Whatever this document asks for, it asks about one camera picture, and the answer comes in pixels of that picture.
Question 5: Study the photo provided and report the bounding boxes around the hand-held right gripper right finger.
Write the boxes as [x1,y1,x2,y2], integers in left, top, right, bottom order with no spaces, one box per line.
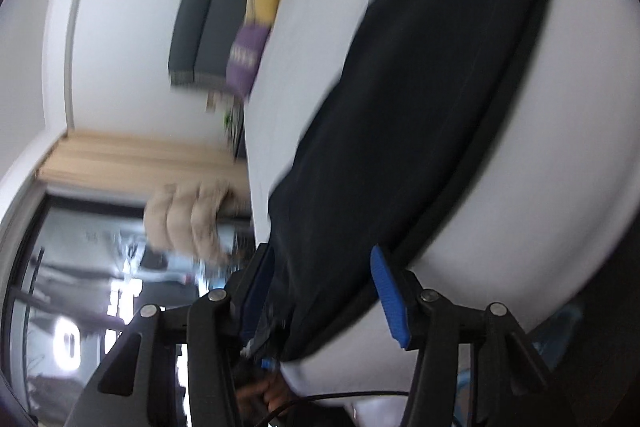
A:
[370,246,571,427]

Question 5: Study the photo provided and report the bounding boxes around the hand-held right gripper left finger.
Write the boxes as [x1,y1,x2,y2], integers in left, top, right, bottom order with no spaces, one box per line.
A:
[65,244,281,427]

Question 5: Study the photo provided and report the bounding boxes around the black denim pants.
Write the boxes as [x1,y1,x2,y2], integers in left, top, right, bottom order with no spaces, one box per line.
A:
[267,0,563,363]

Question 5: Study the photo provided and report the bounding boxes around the beige puffer jacket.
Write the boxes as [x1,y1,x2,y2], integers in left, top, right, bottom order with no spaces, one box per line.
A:
[144,181,236,265]

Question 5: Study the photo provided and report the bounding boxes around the beige curtain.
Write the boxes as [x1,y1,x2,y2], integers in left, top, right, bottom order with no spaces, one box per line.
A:
[37,129,248,210]

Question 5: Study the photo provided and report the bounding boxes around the purple patterned pillow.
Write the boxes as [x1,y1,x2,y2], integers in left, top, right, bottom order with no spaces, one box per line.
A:
[226,24,271,100]

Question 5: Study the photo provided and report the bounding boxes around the bed with white sheet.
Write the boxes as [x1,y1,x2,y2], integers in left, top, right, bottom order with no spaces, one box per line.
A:
[240,0,637,413]

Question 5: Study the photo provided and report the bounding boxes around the black cable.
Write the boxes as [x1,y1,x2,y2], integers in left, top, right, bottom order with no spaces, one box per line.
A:
[270,389,411,425]

